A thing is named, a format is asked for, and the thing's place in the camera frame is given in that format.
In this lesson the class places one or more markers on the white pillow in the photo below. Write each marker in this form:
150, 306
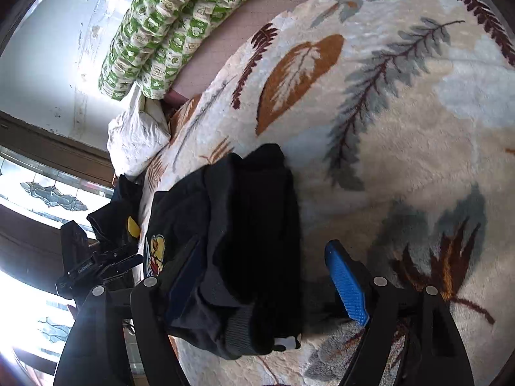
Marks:
136, 140

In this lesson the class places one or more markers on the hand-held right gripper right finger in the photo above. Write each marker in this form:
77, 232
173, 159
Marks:
348, 285

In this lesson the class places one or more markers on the decorated glass window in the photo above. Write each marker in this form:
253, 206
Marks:
52, 197

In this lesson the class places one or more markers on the dark garment with yellow print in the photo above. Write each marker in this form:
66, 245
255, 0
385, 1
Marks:
116, 213

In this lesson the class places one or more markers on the pink bed mat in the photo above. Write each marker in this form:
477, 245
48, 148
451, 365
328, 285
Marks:
241, 28

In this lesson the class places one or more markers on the green printed quilt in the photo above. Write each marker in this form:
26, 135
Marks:
161, 36

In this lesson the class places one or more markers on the leaf-print fleece blanket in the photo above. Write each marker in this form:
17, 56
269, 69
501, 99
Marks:
402, 136

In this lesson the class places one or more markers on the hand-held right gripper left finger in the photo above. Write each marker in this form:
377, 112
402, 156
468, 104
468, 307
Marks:
183, 285

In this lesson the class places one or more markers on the black pants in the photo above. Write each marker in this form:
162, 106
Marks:
249, 229

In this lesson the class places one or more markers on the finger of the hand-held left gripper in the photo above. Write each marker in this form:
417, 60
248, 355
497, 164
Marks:
116, 254
126, 264

